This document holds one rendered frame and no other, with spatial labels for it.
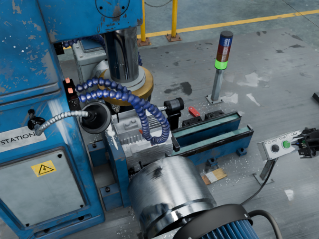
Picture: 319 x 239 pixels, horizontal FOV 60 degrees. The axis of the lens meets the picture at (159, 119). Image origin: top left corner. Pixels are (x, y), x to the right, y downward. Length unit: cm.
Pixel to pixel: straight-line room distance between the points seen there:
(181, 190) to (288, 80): 127
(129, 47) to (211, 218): 48
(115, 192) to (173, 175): 33
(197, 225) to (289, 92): 137
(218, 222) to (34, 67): 47
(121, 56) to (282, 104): 115
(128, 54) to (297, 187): 95
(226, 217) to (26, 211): 63
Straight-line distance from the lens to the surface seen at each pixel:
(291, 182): 140
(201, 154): 127
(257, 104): 168
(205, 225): 58
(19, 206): 96
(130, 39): 78
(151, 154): 107
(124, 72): 83
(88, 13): 66
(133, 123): 104
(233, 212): 60
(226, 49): 141
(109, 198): 114
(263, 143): 111
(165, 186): 84
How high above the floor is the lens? 189
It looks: 47 degrees down
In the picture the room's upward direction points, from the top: straight up
